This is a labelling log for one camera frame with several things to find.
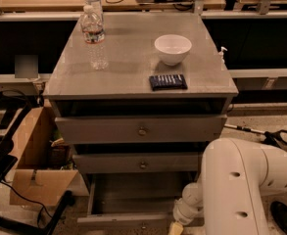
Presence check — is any brown cardboard box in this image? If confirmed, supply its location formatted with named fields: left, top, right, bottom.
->
left=11, top=107, right=88, bottom=207

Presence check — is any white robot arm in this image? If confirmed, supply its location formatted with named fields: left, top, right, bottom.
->
left=168, top=138, right=287, bottom=235

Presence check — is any small white pump bottle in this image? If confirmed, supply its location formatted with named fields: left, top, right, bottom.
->
left=218, top=46, right=228, bottom=63

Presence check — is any grey drawer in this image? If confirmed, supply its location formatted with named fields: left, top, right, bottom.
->
left=56, top=115, right=227, bottom=144
left=72, top=153, right=202, bottom=173
left=78, top=171, right=197, bottom=230

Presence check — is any grey top drawer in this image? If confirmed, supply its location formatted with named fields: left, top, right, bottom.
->
left=56, top=115, right=227, bottom=144

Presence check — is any black stand frame left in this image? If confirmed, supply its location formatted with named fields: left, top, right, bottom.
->
left=0, top=89, right=74, bottom=235

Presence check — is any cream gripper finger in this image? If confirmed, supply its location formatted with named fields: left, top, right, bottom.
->
left=167, top=221, right=183, bottom=235

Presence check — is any grey drawer cabinet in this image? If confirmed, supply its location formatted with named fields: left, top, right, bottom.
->
left=42, top=12, right=239, bottom=228

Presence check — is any clear front water bottle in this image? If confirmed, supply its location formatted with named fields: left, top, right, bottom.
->
left=79, top=5, right=108, bottom=71

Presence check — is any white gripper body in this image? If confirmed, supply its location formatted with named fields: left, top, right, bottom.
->
left=172, top=182, right=203, bottom=226

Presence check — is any white bowl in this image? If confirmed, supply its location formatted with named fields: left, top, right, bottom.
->
left=154, top=34, right=192, bottom=66

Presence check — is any grey bottom drawer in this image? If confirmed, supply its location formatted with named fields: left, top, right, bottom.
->
left=78, top=171, right=197, bottom=230

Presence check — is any grey middle drawer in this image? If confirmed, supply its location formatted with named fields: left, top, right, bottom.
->
left=72, top=153, right=202, bottom=173

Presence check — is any tripod with silver pole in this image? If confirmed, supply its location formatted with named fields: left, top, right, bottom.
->
left=225, top=124, right=287, bottom=147

